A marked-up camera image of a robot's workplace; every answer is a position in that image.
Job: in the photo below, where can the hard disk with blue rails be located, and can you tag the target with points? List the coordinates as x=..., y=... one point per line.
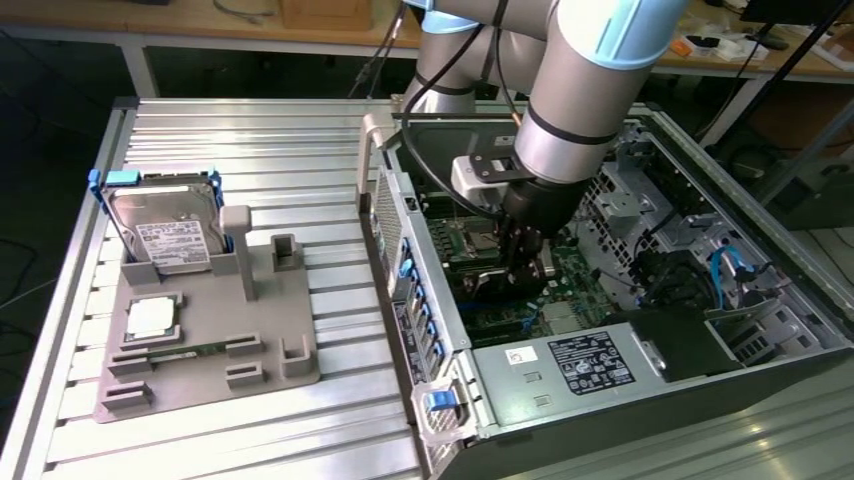
x=167, y=220

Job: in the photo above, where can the grey metal stand pole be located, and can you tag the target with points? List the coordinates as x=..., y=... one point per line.
x=821, y=150

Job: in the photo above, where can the black computer mouse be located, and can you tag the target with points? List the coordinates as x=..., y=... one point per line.
x=770, y=42

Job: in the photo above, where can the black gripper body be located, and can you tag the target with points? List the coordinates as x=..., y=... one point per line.
x=541, y=210

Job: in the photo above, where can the silver disk bay cage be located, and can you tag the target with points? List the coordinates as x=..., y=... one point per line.
x=627, y=210

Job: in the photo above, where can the silver power supply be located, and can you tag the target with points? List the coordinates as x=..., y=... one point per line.
x=521, y=395

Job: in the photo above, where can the white plastic box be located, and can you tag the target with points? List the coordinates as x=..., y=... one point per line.
x=737, y=50

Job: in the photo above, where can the silver chipset heatsink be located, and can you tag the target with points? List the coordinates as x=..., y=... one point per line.
x=563, y=320

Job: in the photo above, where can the CPU socket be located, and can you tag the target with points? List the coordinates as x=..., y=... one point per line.
x=477, y=235

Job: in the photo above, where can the wooden desk white frame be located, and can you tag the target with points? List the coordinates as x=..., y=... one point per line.
x=200, y=25
x=834, y=65

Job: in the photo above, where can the black stand pole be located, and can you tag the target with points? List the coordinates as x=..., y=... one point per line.
x=794, y=55

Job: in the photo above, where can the grey parts rack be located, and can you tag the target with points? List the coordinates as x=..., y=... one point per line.
x=267, y=325

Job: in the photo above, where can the silver CPU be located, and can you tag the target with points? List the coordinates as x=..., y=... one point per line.
x=154, y=320

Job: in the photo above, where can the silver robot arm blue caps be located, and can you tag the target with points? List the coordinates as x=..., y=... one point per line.
x=587, y=100

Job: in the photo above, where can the black computer monitor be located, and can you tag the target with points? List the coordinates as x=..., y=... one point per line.
x=801, y=10

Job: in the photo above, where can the graphics card with black fan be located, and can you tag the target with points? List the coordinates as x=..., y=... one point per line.
x=483, y=289

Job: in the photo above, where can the black plastic air duct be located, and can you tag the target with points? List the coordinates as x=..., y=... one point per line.
x=687, y=345

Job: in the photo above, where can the black open PC case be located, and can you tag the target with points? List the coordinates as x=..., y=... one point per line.
x=667, y=435

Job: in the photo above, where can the green motherboard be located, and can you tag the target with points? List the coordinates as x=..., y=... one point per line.
x=581, y=290

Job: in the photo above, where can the blue case latch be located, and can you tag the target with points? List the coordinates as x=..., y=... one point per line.
x=441, y=401

